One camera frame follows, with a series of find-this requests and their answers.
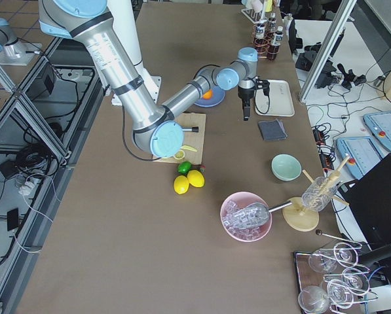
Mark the glass tray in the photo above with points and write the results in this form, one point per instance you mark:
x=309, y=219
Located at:
x=304, y=274

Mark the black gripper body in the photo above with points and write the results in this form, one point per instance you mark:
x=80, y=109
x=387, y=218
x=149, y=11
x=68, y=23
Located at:
x=245, y=95

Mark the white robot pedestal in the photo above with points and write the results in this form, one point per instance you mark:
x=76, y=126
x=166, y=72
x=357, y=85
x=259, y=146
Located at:
x=124, y=25

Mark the metal ice scoop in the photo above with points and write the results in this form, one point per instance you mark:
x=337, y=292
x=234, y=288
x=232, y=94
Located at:
x=255, y=214

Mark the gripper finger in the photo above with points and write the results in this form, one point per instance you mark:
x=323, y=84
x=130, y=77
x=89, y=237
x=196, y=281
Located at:
x=246, y=109

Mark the blue plate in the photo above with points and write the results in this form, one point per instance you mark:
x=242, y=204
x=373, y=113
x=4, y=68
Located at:
x=217, y=98

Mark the pink bowl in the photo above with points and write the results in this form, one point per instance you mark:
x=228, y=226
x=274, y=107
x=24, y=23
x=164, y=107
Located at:
x=234, y=203

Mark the green lime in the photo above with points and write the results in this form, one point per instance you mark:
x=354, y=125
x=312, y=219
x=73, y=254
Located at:
x=184, y=167

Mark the orange mandarin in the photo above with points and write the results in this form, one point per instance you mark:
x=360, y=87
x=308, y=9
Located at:
x=208, y=95

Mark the copper bottle rack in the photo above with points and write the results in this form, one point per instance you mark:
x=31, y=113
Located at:
x=265, y=35

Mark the wooden glass stand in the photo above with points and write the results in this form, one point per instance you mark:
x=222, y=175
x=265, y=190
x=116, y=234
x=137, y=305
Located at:
x=303, y=219

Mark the yellow lemon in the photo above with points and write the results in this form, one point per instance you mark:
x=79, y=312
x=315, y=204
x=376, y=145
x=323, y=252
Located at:
x=181, y=184
x=196, y=178

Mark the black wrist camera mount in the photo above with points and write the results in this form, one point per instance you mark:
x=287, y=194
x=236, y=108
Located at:
x=263, y=85

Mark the green bowl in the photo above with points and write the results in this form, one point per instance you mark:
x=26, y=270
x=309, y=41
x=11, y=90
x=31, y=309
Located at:
x=286, y=167

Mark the yellow plastic knife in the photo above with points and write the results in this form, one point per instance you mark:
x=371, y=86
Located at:
x=189, y=148

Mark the teach pendant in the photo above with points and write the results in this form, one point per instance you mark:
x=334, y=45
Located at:
x=364, y=154
x=380, y=126

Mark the patterned drinking glass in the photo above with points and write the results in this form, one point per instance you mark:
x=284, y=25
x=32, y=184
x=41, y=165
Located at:
x=318, y=194

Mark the steel muddler rod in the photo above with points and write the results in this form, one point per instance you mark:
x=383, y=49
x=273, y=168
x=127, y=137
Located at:
x=194, y=129

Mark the wooden cutting board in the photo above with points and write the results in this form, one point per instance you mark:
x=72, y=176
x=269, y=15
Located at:
x=195, y=140

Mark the dark drink bottle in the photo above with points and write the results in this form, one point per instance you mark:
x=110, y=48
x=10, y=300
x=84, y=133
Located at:
x=275, y=43
x=271, y=26
x=259, y=41

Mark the wine glass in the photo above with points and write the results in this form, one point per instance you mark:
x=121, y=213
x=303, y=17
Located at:
x=339, y=294
x=345, y=254
x=313, y=299
x=323, y=261

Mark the cream rabbit tray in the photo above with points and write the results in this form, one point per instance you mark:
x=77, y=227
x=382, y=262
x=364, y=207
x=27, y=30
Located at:
x=281, y=103

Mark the black laptop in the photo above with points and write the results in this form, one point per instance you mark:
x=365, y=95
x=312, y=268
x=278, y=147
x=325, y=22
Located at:
x=369, y=200

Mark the grey cloth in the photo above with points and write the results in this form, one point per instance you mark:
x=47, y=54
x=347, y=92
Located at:
x=272, y=130

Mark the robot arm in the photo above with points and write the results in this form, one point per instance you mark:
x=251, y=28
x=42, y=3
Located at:
x=107, y=30

